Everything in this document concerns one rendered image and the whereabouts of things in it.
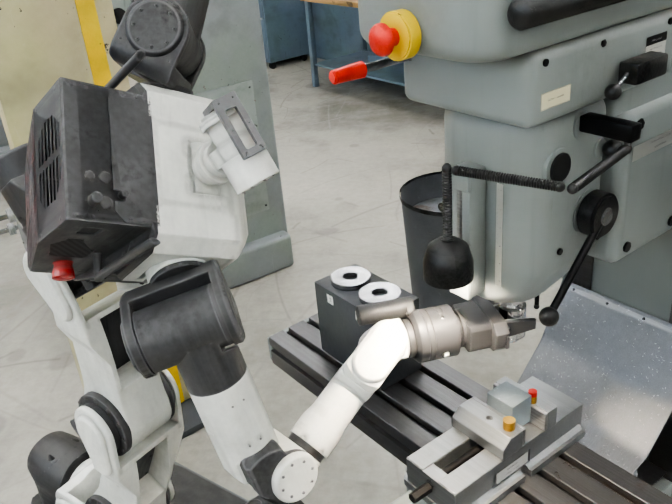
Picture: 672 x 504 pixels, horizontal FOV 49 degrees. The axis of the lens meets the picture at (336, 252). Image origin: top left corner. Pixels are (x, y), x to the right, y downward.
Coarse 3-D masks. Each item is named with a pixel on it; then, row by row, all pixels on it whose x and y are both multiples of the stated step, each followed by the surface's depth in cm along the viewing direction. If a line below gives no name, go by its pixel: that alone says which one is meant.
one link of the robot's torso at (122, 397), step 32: (64, 288) 128; (128, 288) 144; (64, 320) 131; (96, 320) 132; (96, 352) 133; (96, 384) 143; (128, 384) 141; (160, 384) 147; (128, 416) 142; (160, 416) 148; (128, 448) 144
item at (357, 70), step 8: (352, 64) 100; (360, 64) 101; (368, 64) 102; (376, 64) 103; (384, 64) 103; (392, 64) 105; (336, 72) 99; (344, 72) 99; (352, 72) 100; (360, 72) 101; (336, 80) 99; (344, 80) 100; (352, 80) 101
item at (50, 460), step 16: (64, 432) 187; (32, 448) 183; (48, 448) 180; (64, 448) 179; (80, 448) 179; (32, 464) 181; (48, 464) 178; (64, 464) 176; (48, 480) 176; (64, 480) 175; (176, 480) 193; (192, 480) 192; (48, 496) 179; (176, 496) 188; (192, 496) 187; (208, 496) 187; (224, 496) 187; (256, 496) 180
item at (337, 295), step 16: (336, 272) 167; (352, 272) 166; (368, 272) 166; (320, 288) 165; (336, 288) 163; (352, 288) 161; (368, 288) 159; (384, 288) 159; (400, 288) 161; (320, 304) 168; (336, 304) 162; (352, 304) 157; (416, 304) 157; (320, 320) 171; (336, 320) 165; (352, 320) 159; (336, 336) 167; (352, 336) 161; (336, 352) 170; (352, 352) 164; (400, 368) 161; (416, 368) 164; (384, 384) 159
